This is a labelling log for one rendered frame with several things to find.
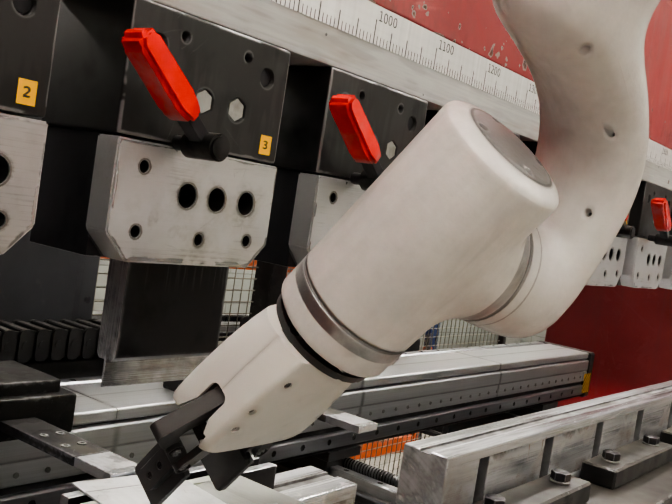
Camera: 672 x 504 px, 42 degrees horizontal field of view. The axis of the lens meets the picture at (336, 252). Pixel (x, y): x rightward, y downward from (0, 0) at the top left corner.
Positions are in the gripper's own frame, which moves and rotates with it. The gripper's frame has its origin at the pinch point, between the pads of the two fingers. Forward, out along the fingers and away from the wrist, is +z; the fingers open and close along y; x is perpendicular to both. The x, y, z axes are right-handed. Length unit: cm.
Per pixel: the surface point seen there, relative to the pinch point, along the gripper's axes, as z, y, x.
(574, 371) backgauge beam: 25, -145, -16
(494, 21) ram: -30, -36, -28
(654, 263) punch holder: -13, -101, -13
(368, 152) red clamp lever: -19.7, -12.4, -14.0
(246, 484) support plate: 4.2, -8.7, 0.5
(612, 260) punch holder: -13, -81, -13
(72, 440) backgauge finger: 12.6, -2.0, -10.4
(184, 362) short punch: -0.7, -3.5, -8.3
